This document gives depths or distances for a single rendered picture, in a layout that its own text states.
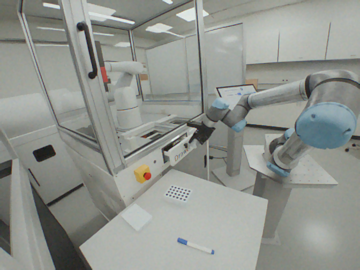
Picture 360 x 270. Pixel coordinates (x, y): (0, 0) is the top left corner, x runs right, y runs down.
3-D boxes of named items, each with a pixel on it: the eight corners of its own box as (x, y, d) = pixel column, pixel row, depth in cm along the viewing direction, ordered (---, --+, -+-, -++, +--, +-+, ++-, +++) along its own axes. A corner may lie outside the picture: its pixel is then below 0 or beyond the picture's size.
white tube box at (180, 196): (193, 195, 68) (193, 189, 67) (187, 208, 61) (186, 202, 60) (172, 189, 74) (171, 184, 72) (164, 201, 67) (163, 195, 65)
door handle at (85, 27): (101, 76, 44) (89, 17, 37) (94, 77, 43) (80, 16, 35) (96, 78, 47) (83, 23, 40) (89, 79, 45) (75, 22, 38)
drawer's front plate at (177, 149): (195, 146, 105) (195, 133, 101) (172, 166, 84) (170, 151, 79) (194, 145, 106) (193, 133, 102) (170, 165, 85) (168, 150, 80)
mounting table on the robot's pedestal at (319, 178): (295, 157, 103) (299, 145, 98) (330, 199, 64) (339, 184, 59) (241, 157, 115) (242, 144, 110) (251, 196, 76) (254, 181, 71)
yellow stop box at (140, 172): (152, 177, 73) (150, 166, 70) (142, 185, 68) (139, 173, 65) (146, 174, 76) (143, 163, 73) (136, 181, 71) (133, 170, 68)
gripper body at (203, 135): (201, 145, 79) (212, 131, 71) (189, 136, 81) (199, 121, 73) (207, 141, 84) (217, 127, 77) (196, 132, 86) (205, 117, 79)
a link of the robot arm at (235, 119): (253, 113, 64) (234, 100, 66) (241, 131, 62) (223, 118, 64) (246, 119, 72) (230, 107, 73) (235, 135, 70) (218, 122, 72)
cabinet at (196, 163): (210, 187, 171) (209, 129, 140) (155, 267, 95) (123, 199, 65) (156, 167, 224) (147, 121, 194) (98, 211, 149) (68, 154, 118)
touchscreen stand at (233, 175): (261, 182, 167) (274, 103, 128) (232, 195, 155) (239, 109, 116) (236, 163, 211) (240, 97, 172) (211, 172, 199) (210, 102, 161)
